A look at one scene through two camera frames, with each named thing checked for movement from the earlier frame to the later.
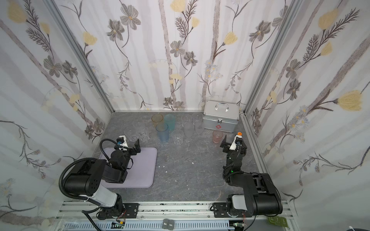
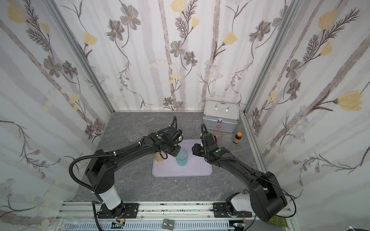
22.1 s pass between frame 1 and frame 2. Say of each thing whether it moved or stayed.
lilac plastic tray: moved
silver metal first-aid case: stayed
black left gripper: moved
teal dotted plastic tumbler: moved
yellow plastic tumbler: moved
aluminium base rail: stayed
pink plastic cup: stayed
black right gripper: moved
